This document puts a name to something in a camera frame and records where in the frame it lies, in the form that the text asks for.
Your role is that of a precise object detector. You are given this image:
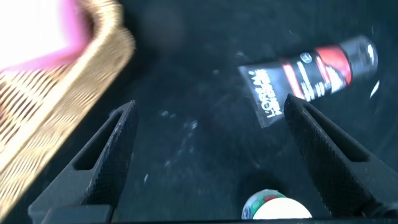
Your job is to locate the wicker basket with handles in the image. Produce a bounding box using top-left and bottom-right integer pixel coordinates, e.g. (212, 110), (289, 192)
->
(0, 0), (137, 215)

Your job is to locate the black table cloth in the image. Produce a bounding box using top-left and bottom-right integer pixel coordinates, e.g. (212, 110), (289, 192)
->
(0, 0), (398, 224)

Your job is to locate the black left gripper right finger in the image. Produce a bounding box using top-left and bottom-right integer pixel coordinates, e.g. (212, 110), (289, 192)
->
(283, 93), (398, 218)

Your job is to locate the round tin can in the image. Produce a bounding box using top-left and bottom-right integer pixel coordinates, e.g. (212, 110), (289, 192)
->
(241, 189), (313, 220)

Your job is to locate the black cosmetic tube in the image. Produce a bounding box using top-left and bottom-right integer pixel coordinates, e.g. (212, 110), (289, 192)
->
(238, 34), (379, 129)

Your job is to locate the pink saucepan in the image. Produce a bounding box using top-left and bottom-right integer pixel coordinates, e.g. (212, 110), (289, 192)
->
(0, 0), (96, 73)

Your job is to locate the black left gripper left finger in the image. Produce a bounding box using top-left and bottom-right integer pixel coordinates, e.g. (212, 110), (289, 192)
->
(27, 100), (139, 224)

